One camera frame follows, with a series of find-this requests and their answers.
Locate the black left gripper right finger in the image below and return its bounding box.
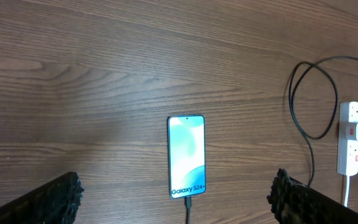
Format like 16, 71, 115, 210
267, 169, 358, 224

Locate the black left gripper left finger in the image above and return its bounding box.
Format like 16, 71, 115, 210
0, 172, 85, 224

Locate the black charging cable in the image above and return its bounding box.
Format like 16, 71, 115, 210
184, 55, 358, 224

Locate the Samsung Galaxy smartphone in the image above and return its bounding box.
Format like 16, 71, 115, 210
167, 115, 206, 198

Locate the white power strip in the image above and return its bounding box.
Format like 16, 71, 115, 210
337, 101, 358, 176

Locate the white power strip cord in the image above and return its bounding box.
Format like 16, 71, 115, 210
342, 174, 351, 208

